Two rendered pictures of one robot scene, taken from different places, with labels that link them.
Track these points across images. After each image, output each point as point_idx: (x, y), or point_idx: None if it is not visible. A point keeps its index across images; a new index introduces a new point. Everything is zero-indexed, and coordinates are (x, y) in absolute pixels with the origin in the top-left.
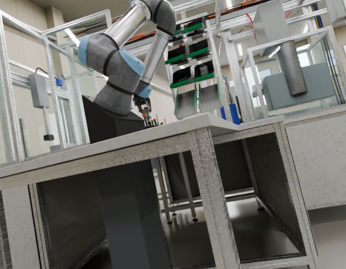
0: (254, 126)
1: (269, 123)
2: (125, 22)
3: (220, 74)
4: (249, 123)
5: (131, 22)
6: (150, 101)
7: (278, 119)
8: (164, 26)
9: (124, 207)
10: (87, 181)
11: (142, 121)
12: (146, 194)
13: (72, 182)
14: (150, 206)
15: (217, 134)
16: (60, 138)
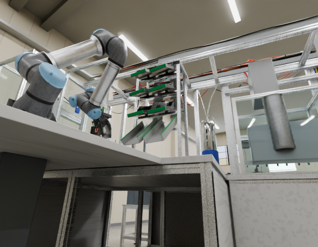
0: (177, 162)
1: (194, 161)
2: (71, 48)
3: (178, 111)
4: (173, 157)
5: (76, 49)
6: (110, 127)
7: (205, 159)
8: (111, 57)
9: None
10: (59, 195)
11: None
12: (14, 204)
13: (40, 191)
14: (14, 220)
15: (125, 160)
16: None
